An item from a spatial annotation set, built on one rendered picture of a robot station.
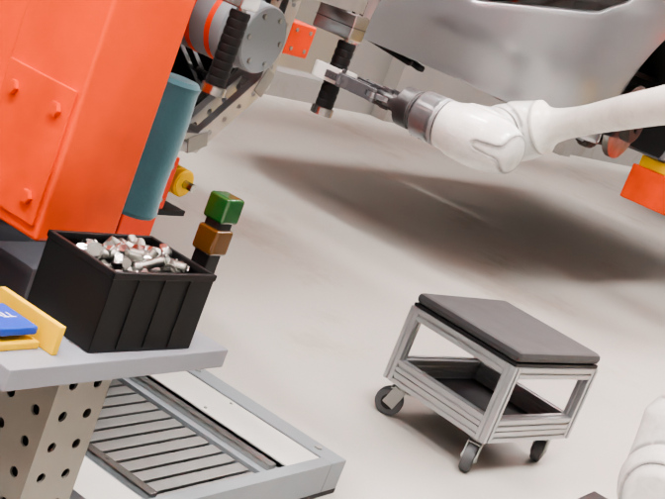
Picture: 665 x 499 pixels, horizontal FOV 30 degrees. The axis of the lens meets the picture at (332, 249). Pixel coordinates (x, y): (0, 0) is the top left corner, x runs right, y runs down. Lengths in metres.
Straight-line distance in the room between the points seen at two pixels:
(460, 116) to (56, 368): 0.94
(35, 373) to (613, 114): 1.07
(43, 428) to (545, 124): 1.09
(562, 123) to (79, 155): 0.92
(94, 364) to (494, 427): 1.59
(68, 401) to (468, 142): 0.88
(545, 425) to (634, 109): 1.34
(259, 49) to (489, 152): 0.46
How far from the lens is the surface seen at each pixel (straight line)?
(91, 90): 1.74
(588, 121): 2.22
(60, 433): 1.71
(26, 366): 1.54
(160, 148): 2.22
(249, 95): 2.56
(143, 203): 2.24
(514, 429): 3.13
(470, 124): 2.19
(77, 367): 1.60
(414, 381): 3.16
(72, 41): 1.76
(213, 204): 1.81
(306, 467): 2.53
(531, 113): 2.30
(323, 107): 2.38
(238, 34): 2.10
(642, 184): 5.74
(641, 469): 1.78
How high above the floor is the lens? 1.02
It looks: 12 degrees down
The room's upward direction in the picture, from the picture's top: 21 degrees clockwise
